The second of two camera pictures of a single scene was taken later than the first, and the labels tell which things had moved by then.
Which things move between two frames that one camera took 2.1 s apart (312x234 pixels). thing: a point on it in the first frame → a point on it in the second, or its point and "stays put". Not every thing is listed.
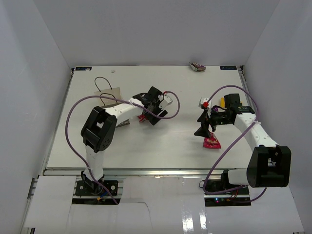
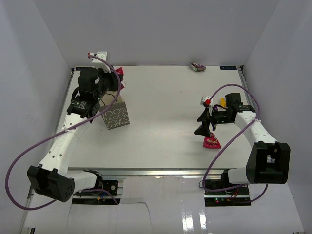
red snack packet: x=141 y=117 → x=120 y=71
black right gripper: x=204 y=130 stays put
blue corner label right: x=228 y=68 stays put
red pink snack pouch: x=212 y=142 stays put
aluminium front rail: x=135 y=173 stays put
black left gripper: x=152 y=118 → x=113 y=78
